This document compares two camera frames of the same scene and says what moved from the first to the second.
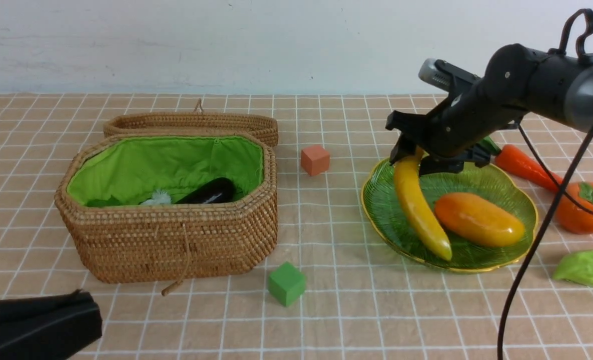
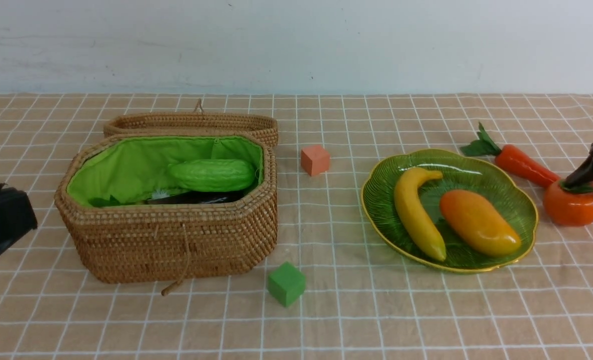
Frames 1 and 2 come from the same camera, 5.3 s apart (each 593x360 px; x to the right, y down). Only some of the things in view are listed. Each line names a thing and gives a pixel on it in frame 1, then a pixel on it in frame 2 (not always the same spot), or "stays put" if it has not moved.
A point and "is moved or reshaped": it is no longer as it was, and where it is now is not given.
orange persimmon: (592, 196) is moved or reshaped
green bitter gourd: (590, 267) to (213, 175)
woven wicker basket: (180, 243) stays put
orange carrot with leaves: (511, 157) stays put
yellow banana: (410, 193) is moved or reshaped
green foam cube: (286, 283) stays put
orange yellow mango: (478, 220) is moved or reshaped
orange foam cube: (315, 159) stays put
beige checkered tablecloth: (328, 294) stays put
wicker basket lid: (197, 122) stays put
